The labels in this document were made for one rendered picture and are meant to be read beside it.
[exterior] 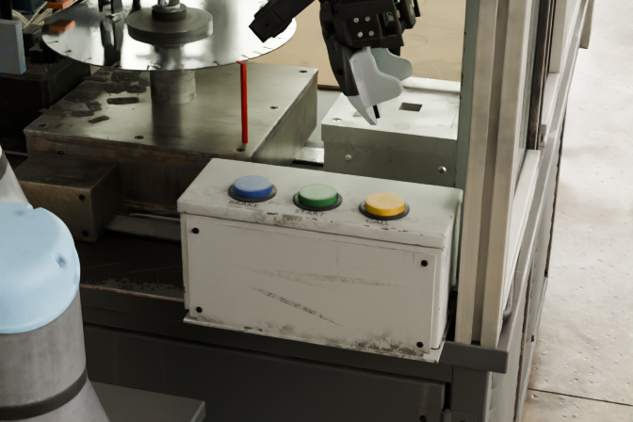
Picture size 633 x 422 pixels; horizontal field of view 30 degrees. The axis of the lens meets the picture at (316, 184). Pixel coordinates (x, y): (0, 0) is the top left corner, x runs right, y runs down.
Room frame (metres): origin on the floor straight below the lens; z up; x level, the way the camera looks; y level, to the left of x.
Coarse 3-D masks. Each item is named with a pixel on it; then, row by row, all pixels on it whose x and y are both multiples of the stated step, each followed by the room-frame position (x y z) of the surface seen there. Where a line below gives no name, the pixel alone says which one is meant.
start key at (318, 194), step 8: (312, 184) 1.10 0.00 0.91; (320, 184) 1.10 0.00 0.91; (304, 192) 1.08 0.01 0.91; (312, 192) 1.08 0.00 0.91; (320, 192) 1.08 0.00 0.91; (328, 192) 1.08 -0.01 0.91; (336, 192) 1.08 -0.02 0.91; (304, 200) 1.07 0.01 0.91; (312, 200) 1.06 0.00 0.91; (320, 200) 1.06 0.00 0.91; (328, 200) 1.06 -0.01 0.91; (336, 200) 1.08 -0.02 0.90
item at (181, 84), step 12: (156, 72) 1.45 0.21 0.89; (168, 72) 1.45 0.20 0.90; (180, 72) 1.45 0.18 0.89; (192, 72) 1.47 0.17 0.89; (156, 84) 1.46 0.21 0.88; (168, 84) 1.45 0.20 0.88; (180, 84) 1.45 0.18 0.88; (192, 84) 1.47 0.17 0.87; (156, 96) 1.46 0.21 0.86; (168, 96) 1.45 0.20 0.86; (180, 96) 1.45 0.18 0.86; (192, 96) 1.47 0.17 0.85
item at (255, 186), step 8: (248, 176) 1.11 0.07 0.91; (256, 176) 1.11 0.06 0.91; (240, 184) 1.10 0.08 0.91; (248, 184) 1.10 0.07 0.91; (256, 184) 1.10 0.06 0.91; (264, 184) 1.10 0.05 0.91; (240, 192) 1.08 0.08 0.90; (248, 192) 1.08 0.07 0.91; (256, 192) 1.08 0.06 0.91; (264, 192) 1.08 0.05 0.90
